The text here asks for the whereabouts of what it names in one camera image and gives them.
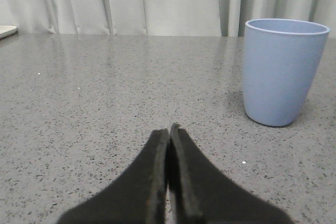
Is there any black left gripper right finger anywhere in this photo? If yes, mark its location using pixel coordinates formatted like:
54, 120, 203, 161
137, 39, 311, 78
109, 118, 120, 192
170, 123, 293, 223

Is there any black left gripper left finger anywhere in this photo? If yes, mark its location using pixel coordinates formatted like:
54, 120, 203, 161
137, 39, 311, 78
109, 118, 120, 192
58, 129, 169, 223

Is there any blue plastic cup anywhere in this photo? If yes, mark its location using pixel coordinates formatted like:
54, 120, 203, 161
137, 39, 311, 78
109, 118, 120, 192
242, 18, 330, 126

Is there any white grey curtain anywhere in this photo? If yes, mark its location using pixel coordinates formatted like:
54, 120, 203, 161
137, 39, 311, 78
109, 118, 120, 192
1, 0, 335, 38

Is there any white flat object at edge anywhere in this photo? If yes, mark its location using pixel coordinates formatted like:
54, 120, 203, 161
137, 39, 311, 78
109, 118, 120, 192
0, 25, 17, 39

